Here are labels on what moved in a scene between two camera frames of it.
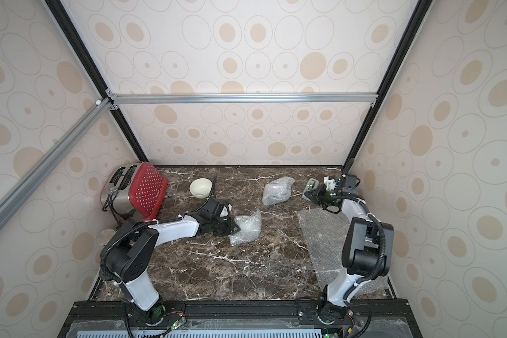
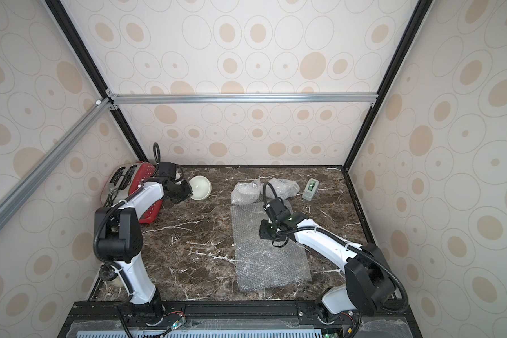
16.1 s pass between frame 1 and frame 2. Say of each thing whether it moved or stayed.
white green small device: stayed
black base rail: stayed
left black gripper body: moved
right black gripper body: moved
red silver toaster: stayed
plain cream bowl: stayed
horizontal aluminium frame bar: stayed
